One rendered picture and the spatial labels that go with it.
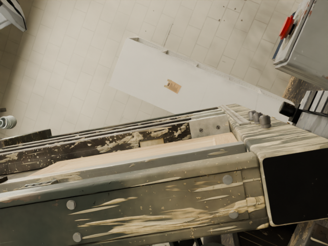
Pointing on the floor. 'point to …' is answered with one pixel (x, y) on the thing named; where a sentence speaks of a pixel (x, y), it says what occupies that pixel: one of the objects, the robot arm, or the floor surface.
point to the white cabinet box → (185, 82)
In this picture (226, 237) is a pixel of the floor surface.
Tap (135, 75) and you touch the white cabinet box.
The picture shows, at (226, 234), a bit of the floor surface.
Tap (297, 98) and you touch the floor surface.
